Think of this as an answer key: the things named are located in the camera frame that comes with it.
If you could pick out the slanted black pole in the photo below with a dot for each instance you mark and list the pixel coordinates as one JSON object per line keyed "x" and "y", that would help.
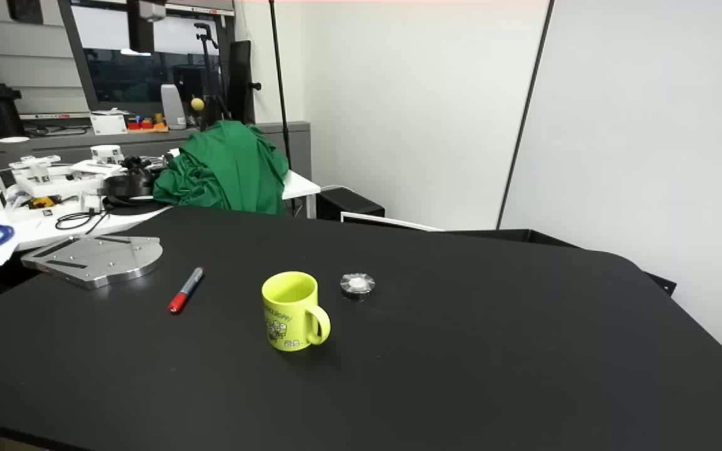
{"x": 524, "y": 107}

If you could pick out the black box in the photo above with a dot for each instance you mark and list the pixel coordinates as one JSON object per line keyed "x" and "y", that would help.
{"x": 349, "y": 202}

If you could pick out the white work table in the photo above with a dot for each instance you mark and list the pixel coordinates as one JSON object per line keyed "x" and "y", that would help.
{"x": 300, "y": 186}

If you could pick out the grey counter shelf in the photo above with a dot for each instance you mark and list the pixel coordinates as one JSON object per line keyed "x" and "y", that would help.
{"x": 62, "y": 146}

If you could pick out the small yellow ball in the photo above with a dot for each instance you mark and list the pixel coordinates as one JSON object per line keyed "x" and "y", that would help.
{"x": 198, "y": 104}

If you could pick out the small silver round cap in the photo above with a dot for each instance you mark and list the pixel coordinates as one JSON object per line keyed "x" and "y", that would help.
{"x": 356, "y": 284}

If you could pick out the black computer monitor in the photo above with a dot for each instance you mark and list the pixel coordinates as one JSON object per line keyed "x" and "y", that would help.
{"x": 127, "y": 77}

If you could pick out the black tangled gear pile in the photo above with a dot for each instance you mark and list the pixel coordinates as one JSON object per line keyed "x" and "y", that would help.
{"x": 131, "y": 186}

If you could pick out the thin black upright pole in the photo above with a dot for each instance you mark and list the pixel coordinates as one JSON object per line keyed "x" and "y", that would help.
{"x": 280, "y": 76}

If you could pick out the small white box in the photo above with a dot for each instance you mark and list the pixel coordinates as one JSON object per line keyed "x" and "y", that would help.
{"x": 109, "y": 124}

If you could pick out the green cloth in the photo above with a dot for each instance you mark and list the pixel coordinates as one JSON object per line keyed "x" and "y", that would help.
{"x": 227, "y": 170}

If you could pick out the grey metal mounting plate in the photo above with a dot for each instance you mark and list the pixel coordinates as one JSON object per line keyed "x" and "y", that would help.
{"x": 94, "y": 256}

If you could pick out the red capped sharpie marker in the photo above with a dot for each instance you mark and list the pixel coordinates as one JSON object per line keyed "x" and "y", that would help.
{"x": 187, "y": 291}

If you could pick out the small white speaker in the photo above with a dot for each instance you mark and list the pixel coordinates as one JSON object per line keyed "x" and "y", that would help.
{"x": 173, "y": 106}

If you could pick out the white mechanical parts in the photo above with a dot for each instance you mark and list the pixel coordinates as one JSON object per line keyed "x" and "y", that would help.
{"x": 62, "y": 176}

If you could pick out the yellow ceramic mug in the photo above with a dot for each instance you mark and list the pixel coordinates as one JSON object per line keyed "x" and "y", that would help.
{"x": 288, "y": 323}

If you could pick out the black stand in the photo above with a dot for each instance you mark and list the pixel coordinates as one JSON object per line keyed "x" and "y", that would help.
{"x": 238, "y": 77}

